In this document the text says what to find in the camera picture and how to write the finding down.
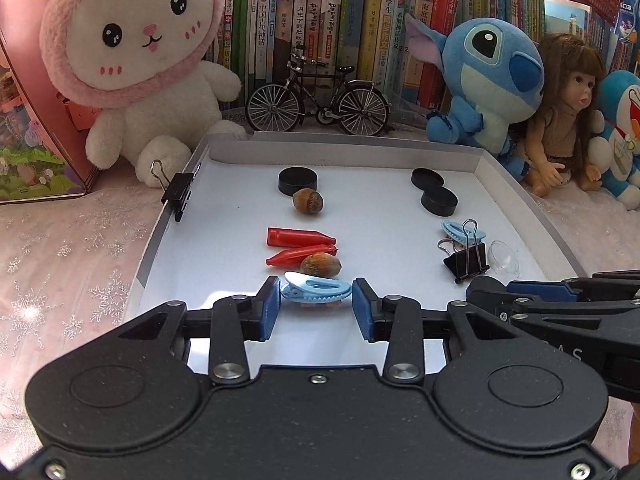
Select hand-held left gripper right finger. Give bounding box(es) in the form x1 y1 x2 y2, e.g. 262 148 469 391
351 277 523 386

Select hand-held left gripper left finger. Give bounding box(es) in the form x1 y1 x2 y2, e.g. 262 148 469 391
117 275 282 386

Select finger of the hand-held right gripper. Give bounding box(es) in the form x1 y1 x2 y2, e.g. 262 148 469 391
466 287 640 333
506 269 640 303

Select clear plastic dome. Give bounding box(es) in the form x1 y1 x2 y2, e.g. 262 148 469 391
487 240 521 275

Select black binder clip silver handles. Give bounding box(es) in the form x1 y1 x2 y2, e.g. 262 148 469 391
150 159 202 222
437 219 491 283

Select light blue hair clip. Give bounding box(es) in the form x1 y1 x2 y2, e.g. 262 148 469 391
441 219 487 242
280 271 353 307

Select red plastic whistle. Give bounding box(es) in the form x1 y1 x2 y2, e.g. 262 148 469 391
265 244 338 268
266 227 336 249

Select brown walnut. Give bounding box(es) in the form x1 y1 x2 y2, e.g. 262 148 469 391
291 188 325 214
300 252 343 279

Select white cardboard box tray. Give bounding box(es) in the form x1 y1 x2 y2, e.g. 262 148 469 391
121 131 581 376

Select small black puck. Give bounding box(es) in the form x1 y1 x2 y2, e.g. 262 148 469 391
420 186 459 215
411 167 445 191

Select large black puck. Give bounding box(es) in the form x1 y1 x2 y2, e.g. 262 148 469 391
278 166 319 195

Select brown-haired baby doll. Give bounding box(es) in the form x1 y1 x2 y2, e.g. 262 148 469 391
522 32 608 198

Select blue robot cat plush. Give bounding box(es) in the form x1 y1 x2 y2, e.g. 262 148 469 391
587 70 640 211

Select pink snowflake tablecloth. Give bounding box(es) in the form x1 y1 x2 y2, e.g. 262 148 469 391
0 130 640 411

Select black model bicycle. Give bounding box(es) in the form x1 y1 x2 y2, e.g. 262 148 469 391
245 44 393 137

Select blue alien plush toy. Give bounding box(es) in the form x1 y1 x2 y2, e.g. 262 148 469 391
404 12 546 181

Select pink white rabbit plush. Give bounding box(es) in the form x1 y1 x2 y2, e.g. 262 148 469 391
17 0 248 188

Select pink toy house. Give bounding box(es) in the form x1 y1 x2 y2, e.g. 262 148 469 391
0 0 101 206

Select blue printed carton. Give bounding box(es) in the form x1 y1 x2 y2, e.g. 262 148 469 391
607 0 640 71

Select row of upright books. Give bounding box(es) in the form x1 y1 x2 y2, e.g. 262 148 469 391
215 0 640 111

